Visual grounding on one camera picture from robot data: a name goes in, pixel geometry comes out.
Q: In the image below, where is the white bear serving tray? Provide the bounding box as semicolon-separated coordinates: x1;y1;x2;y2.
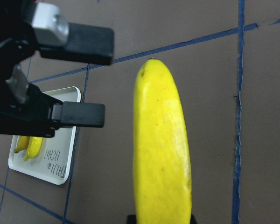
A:
8;86;82;186

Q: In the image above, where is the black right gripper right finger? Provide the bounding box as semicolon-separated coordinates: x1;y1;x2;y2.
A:
190;214;197;224

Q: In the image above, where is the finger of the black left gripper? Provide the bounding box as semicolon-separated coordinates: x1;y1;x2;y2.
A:
31;2;114;65

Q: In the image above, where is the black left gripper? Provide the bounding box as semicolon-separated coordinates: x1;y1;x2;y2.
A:
0;0;105;138

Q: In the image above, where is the yellow banana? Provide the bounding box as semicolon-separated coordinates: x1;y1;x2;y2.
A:
133;59;192;224

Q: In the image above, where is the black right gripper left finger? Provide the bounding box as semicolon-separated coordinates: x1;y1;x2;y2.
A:
126;215;137;224

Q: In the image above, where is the yellow banana moved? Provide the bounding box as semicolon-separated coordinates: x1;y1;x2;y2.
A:
23;137;43;161
14;136;30;154

